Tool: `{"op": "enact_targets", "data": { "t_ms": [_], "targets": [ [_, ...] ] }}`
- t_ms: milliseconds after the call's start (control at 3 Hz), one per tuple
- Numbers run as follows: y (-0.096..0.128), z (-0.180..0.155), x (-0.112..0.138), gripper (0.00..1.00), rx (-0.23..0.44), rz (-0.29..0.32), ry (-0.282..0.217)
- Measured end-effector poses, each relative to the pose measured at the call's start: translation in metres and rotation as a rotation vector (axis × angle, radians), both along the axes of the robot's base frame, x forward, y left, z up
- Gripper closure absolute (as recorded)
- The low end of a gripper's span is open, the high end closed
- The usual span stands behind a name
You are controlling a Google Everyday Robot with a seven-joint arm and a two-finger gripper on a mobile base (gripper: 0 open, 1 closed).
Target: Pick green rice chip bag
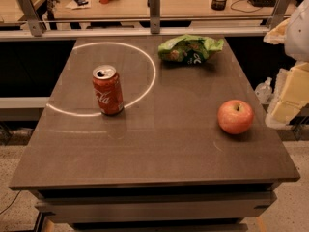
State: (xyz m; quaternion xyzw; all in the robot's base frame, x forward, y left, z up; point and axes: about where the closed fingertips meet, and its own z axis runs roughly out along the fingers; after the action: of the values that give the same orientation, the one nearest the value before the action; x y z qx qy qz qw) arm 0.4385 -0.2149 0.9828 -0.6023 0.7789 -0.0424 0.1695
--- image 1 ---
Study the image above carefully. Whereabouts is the green rice chip bag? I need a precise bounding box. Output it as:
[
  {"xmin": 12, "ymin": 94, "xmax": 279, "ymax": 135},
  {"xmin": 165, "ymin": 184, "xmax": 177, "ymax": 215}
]
[{"xmin": 158, "ymin": 35, "xmax": 224, "ymax": 65}]

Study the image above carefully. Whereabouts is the metal rail post left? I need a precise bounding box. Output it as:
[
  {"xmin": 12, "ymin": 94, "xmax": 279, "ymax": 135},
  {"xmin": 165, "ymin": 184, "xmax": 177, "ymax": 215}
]
[{"xmin": 17, "ymin": 0, "xmax": 46, "ymax": 37}]

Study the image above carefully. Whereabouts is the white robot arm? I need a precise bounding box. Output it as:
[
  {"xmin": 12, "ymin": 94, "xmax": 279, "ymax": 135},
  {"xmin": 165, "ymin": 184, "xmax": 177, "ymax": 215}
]
[{"xmin": 264, "ymin": 0, "xmax": 309, "ymax": 129}]

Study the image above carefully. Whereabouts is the red cola can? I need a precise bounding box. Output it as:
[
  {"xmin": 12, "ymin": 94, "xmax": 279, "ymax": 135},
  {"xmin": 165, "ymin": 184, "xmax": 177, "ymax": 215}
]
[{"xmin": 93, "ymin": 65, "xmax": 124, "ymax": 115}]

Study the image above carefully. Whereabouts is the red apple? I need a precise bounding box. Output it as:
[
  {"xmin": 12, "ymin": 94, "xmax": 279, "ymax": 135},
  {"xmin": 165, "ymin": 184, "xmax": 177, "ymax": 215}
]
[{"xmin": 217, "ymin": 100, "xmax": 254, "ymax": 134}]

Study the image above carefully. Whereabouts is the black cable on desk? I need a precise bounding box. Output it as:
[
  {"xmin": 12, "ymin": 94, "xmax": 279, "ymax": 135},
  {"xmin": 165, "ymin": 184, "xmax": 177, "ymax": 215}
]
[{"xmin": 229, "ymin": 0, "xmax": 264, "ymax": 14}]

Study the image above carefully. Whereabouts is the metal rail post middle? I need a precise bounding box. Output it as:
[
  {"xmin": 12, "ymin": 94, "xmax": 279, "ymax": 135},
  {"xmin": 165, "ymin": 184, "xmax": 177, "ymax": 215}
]
[{"xmin": 149, "ymin": 0, "xmax": 160, "ymax": 34}]

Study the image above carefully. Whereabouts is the black mesh cup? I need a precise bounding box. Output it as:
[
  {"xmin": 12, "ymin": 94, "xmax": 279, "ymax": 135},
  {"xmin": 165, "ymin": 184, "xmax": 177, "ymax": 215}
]
[{"xmin": 211, "ymin": 0, "xmax": 227, "ymax": 11}]

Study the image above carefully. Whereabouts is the clear sanitizer bottle left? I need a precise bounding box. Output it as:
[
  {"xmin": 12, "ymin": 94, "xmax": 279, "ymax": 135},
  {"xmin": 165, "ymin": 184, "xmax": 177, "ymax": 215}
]
[{"xmin": 255, "ymin": 77, "xmax": 272, "ymax": 103}]

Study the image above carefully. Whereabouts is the metal rail post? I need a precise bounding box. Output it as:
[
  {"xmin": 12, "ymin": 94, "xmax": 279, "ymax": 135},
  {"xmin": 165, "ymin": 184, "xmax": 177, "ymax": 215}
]
[
  {"xmin": 266, "ymin": 0, "xmax": 291, "ymax": 29},
  {"xmin": 17, "ymin": 0, "xmax": 46, "ymax": 37},
  {"xmin": 149, "ymin": 0, "xmax": 160, "ymax": 34}
]

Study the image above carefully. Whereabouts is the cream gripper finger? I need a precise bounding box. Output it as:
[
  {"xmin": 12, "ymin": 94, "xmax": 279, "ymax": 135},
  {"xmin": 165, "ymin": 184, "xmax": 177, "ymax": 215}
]
[
  {"xmin": 265, "ymin": 62, "xmax": 309, "ymax": 129},
  {"xmin": 264, "ymin": 19, "xmax": 290, "ymax": 44}
]

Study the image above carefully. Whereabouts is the metal rail post right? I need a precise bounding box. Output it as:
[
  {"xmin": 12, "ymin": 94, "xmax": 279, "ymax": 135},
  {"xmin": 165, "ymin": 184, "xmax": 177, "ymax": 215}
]
[{"xmin": 266, "ymin": 0, "xmax": 291, "ymax": 29}]

